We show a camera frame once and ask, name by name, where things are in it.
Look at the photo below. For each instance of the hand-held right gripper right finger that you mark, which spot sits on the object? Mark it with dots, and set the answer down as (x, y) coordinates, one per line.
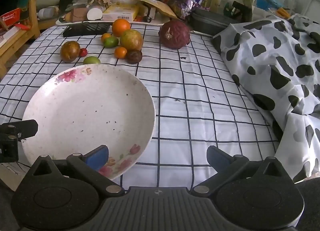
(217, 158)

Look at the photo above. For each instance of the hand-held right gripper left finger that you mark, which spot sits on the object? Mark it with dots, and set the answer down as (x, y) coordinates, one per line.
(98, 158)

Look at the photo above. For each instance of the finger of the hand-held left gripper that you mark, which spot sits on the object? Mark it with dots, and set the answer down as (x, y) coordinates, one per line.
(23, 128)

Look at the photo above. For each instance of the white floral plate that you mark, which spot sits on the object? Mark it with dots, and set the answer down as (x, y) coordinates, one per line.
(87, 111)

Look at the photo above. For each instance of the brown round fruit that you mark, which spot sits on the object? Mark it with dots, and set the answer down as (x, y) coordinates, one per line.
(70, 51)

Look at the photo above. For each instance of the green lime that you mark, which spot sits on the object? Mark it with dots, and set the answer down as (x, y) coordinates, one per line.
(91, 60)
(111, 42)

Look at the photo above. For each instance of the small red tomato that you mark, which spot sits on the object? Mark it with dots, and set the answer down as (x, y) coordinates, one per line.
(83, 52)

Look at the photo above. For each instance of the dark purple passion fruit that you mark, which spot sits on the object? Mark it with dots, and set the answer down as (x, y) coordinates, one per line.
(133, 56)

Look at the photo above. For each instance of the large dark red fruit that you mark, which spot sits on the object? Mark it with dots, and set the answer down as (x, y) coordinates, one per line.
(175, 33)

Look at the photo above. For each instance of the white black checkered cloth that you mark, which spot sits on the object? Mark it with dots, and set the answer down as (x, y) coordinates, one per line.
(187, 96)

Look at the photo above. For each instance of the cow print cloth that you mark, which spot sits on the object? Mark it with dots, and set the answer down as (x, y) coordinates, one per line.
(275, 71)

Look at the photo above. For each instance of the small orange tangerine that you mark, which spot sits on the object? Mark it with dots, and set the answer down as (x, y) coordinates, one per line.
(120, 52)
(105, 36)

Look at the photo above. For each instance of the red cardboard box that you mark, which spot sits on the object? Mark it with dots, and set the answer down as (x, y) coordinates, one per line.
(10, 17)

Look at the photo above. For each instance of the black ribbed box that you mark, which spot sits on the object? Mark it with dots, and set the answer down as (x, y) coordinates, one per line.
(85, 30)

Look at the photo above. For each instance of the white plastic bottle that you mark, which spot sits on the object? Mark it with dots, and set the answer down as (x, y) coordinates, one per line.
(47, 13)

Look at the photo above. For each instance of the brown cardboard block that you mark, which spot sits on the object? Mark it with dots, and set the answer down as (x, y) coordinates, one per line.
(78, 15)

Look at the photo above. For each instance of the large orange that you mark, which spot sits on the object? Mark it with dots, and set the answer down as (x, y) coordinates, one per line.
(121, 28)

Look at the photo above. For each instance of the white round container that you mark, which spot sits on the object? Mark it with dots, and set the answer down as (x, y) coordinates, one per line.
(94, 15)

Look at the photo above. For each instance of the black fuzzy object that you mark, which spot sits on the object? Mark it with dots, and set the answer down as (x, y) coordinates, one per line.
(68, 0)

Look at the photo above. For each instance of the grey zipper case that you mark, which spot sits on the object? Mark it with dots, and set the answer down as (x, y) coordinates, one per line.
(212, 21)

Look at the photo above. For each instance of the small red black object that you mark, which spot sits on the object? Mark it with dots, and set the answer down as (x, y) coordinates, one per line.
(144, 19)

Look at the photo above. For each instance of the yellow cardboard box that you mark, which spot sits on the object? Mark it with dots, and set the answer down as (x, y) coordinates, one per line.
(120, 12)

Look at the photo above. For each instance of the black open box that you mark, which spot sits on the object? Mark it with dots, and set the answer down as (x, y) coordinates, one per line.
(241, 11)

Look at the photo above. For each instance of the orange sticks bundle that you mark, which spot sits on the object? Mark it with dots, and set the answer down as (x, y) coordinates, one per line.
(283, 12)

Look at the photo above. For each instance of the brown paper envelope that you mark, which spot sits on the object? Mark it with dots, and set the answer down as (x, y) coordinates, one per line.
(160, 6)

